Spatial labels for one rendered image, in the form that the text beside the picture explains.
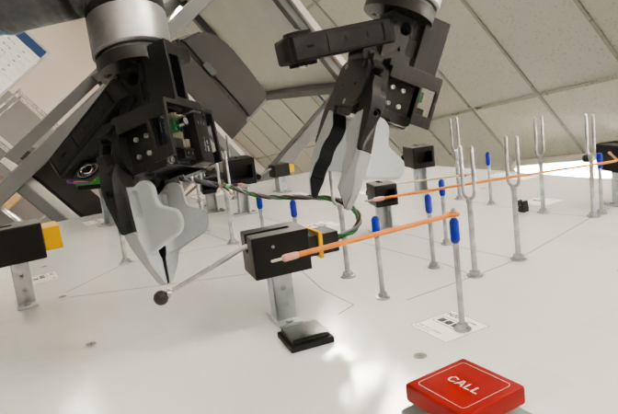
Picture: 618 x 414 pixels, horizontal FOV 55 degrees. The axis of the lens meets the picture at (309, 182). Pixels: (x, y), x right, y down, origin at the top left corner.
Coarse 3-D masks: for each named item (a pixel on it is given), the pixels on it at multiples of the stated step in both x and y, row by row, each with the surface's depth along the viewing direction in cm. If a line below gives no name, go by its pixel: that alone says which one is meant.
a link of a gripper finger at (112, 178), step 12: (108, 156) 52; (108, 168) 51; (120, 168) 52; (108, 180) 51; (120, 180) 51; (132, 180) 53; (108, 192) 51; (120, 192) 51; (108, 204) 51; (120, 204) 51; (120, 216) 51; (132, 216) 51; (120, 228) 51; (132, 228) 51
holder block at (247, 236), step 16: (272, 224) 59; (288, 224) 58; (256, 240) 54; (272, 240) 54; (288, 240) 55; (304, 240) 56; (256, 256) 54; (272, 256) 55; (304, 256) 56; (256, 272) 54; (272, 272) 55; (288, 272) 55
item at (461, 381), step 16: (448, 368) 37; (464, 368) 37; (480, 368) 37; (416, 384) 36; (432, 384) 36; (448, 384) 35; (464, 384) 35; (480, 384) 35; (496, 384) 35; (512, 384) 35; (416, 400) 35; (432, 400) 34; (448, 400) 34; (464, 400) 33; (480, 400) 33; (496, 400) 33; (512, 400) 34
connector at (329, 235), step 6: (318, 228) 59; (324, 228) 59; (330, 228) 59; (312, 234) 57; (324, 234) 57; (330, 234) 57; (336, 234) 58; (312, 240) 57; (324, 240) 57; (330, 240) 57; (336, 240) 58; (312, 246) 57; (318, 252) 57; (324, 252) 57
